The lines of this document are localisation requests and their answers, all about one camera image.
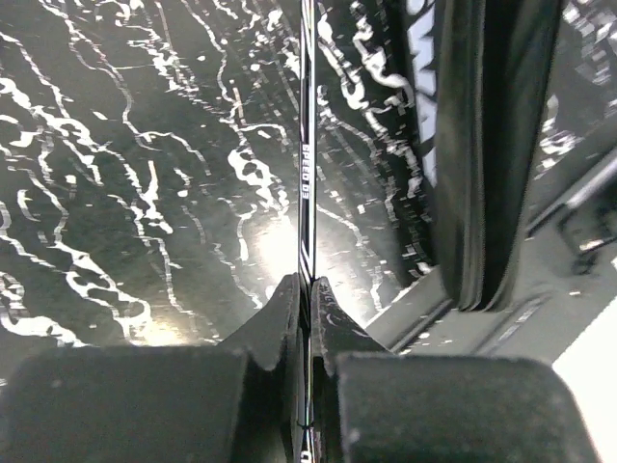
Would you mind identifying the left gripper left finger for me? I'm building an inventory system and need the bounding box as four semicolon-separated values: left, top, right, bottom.
1;275;301;462

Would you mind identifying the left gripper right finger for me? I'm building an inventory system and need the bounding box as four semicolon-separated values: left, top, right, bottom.
311;278;599;462

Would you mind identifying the black racket bag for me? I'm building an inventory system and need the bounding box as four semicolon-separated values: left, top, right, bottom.
390;1;563;312

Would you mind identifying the badminton racket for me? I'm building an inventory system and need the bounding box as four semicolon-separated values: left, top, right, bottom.
296;1;319;462

